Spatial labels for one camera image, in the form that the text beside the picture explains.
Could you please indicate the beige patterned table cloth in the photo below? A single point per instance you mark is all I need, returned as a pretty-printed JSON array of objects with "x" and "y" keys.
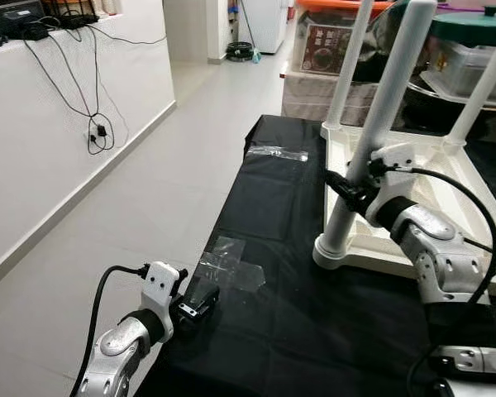
[{"x": 310, "y": 95}]

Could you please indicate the clear plastic storage bin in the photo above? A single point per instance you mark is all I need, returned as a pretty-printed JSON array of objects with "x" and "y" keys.
[{"x": 471, "y": 70}]

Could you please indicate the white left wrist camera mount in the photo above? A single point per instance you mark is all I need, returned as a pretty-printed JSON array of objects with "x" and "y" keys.
[{"x": 159, "y": 285}]

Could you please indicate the clear crossed tape patch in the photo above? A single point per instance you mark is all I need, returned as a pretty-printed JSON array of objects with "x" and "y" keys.
[{"x": 227, "y": 265}]

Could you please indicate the white plastic children table top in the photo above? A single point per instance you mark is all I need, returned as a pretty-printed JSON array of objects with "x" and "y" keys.
[{"x": 479, "y": 178}]

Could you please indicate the black tablecloth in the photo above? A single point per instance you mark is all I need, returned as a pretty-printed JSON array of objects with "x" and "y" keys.
[{"x": 314, "y": 331}]

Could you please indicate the black wall power adapter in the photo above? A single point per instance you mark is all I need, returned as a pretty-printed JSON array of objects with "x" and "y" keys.
[{"x": 102, "y": 131}]

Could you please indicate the black router with antennas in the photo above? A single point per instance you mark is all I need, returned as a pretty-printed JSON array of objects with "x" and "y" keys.
[{"x": 70, "y": 15}]

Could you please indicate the broom with teal head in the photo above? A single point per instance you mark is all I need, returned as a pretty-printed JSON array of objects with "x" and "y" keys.
[{"x": 255, "y": 56}]

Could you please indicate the black round floor device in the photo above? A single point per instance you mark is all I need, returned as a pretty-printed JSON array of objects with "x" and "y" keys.
[{"x": 240, "y": 52}]

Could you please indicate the dark green round lid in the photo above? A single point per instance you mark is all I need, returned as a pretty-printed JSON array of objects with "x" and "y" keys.
[{"x": 475, "y": 26}]

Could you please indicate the storage box with orange lid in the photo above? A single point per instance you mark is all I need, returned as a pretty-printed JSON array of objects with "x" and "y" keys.
[{"x": 322, "y": 41}]

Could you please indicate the black round wok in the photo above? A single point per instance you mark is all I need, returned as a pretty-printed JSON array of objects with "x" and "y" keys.
[{"x": 430, "y": 107}]

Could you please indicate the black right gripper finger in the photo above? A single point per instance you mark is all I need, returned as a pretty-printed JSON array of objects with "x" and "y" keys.
[{"x": 339, "y": 184}]

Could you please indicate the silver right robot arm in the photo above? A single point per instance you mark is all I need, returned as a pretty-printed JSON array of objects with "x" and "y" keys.
[{"x": 434, "y": 248}]

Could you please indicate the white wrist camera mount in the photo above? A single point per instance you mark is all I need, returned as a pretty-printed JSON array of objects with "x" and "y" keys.
[
  {"x": 393, "y": 161},
  {"x": 159, "y": 285}
]

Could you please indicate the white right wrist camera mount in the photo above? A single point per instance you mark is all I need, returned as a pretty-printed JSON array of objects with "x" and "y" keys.
[{"x": 393, "y": 161}]

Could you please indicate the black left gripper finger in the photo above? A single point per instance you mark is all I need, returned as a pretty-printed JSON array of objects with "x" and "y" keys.
[
  {"x": 182, "y": 275},
  {"x": 205, "y": 296}
]

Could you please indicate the black electronics box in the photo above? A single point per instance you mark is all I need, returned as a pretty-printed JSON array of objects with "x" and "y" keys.
[{"x": 12, "y": 23}]

